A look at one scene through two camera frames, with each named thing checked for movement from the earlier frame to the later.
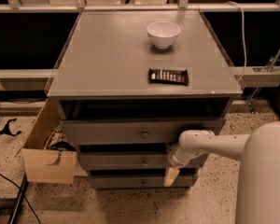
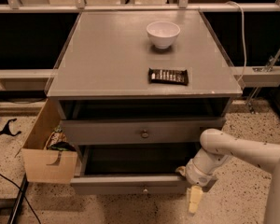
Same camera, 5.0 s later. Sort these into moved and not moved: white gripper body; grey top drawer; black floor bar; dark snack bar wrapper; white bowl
Moved: white gripper body
Not moved: white bowl; dark snack bar wrapper; grey top drawer; black floor bar
